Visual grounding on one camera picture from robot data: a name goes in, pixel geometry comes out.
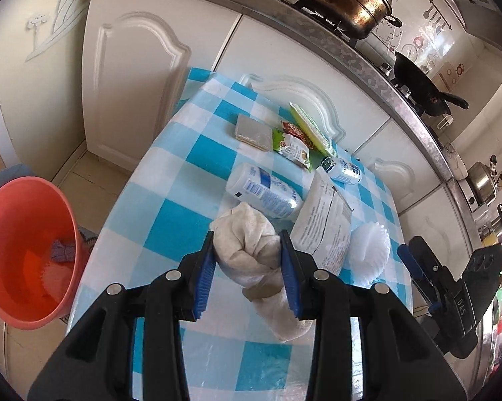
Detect black wok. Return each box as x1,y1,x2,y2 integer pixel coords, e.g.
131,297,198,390
393,51,470,117

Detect black gas stove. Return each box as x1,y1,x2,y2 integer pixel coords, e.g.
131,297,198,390
293,2,429,114

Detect green white snack packet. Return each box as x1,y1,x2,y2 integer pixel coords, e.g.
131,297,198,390
272,127,325,172

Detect white cabinet door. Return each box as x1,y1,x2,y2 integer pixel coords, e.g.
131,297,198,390
211,16,396,153
351,119,455,215
81,0,243,173

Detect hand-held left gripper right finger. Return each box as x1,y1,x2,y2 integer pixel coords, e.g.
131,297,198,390
278,230,463,401

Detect steel-edged kitchen countertop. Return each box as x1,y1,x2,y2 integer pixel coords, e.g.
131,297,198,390
81,0,491,260

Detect blue white checkered tablecloth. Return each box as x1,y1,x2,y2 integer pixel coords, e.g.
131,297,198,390
65,67,414,401

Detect small white foil-lid bottle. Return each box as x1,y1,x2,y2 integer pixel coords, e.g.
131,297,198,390
321,156,363,185

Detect grey square packet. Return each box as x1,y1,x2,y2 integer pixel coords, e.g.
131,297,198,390
235,114,274,152

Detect steel kettle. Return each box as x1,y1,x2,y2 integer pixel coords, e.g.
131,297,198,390
466,154,501,208

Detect large white blue-label bottle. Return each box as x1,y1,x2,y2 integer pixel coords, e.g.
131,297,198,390
226,163,305,221

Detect white fluted paper liner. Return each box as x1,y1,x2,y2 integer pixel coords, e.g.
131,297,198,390
345,222,392,283
39,265,62,292

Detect white cloth wad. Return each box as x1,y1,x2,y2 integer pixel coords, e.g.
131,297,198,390
209,202,312,342

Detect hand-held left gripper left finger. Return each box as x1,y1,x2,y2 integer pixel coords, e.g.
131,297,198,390
27,231,216,401

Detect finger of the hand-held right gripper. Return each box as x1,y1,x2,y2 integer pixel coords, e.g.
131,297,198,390
426,290,444,315
397,236,446,292

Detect white paper bag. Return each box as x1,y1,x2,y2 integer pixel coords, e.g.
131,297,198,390
290,166,354,277

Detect long green edged packet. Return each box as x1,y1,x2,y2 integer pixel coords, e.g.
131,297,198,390
288,101,336,158

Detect large steel cooking pot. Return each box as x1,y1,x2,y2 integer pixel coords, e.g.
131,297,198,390
298,0,402,41

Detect purple wrapper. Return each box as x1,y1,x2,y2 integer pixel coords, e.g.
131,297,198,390
48,238,75,262

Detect orange plastic bucket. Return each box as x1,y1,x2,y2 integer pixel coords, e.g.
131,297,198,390
0,176,85,327

